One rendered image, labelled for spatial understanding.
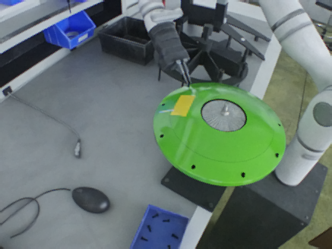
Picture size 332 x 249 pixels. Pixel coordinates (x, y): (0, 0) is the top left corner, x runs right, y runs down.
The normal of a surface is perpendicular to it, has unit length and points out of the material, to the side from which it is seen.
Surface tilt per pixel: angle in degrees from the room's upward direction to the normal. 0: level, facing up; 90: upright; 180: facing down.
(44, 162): 0
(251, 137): 11
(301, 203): 0
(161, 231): 0
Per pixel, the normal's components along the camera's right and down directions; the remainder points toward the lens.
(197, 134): -0.11, -0.58
